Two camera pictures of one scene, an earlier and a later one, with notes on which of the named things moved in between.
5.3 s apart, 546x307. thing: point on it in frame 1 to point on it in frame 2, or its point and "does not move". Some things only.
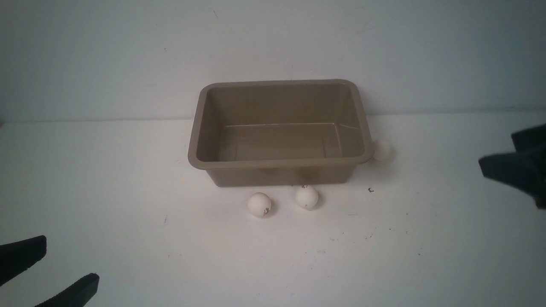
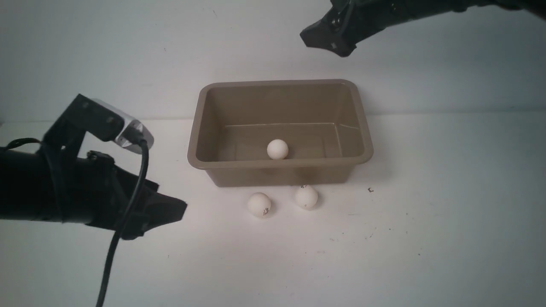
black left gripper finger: (80, 294) to (157, 210)
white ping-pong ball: (306, 196) does not move
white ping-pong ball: (384, 151) to (277, 149)
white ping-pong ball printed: (259, 204) does not move
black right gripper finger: (525, 170) to (328, 34)
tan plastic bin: (289, 133) does not move
